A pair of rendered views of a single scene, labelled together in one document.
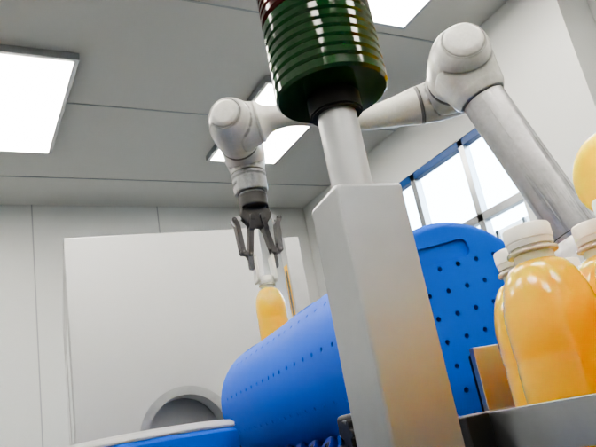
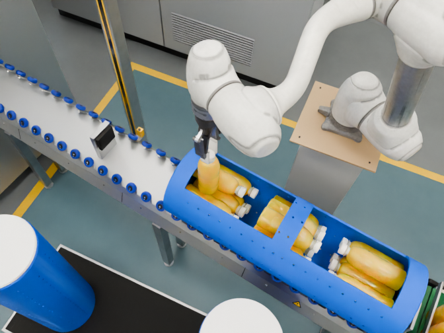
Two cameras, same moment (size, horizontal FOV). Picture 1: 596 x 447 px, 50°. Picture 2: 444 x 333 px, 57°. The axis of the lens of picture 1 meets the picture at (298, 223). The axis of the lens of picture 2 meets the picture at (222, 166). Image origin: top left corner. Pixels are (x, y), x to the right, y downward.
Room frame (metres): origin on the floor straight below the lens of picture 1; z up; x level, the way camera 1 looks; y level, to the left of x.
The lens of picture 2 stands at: (1.01, 0.49, 2.44)
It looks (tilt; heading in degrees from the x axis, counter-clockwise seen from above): 59 degrees down; 321
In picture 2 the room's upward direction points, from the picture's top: 4 degrees clockwise
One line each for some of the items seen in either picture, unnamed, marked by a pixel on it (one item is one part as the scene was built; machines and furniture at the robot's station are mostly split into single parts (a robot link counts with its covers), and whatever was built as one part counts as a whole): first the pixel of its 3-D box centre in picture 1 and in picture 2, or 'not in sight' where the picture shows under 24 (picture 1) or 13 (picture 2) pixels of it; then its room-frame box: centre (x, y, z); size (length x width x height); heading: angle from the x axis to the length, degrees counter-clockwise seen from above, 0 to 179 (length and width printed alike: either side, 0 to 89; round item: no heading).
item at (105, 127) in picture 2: not in sight; (105, 141); (2.04, 0.29, 1.00); 0.10 x 0.04 x 0.15; 112
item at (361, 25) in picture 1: (324, 58); not in sight; (0.32, -0.03, 1.18); 0.06 x 0.06 x 0.05
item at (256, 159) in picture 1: (242, 145); (211, 76); (1.54, 0.11, 1.74); 0.13 x 0.11 x 0.16; 177
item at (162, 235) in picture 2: not in sight; (164, 244); (1.76, 0.25, 0.31); 0.06 x 0.06 x 0.63; 22
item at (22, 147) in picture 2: not in sight; (32, 160); (2.66, 0.62, 0.31); 0.06 x 0.06 x 0.63; 22
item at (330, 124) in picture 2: not in sight; (343, 115); (1.56, -0.62, 1.04); 0.22 x 0.18 x 0.06; 30
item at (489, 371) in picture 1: (514, 396); (406, 318); (0.81, -0.22, 0.99); 0.10 x 0.02 x 0.12; 112
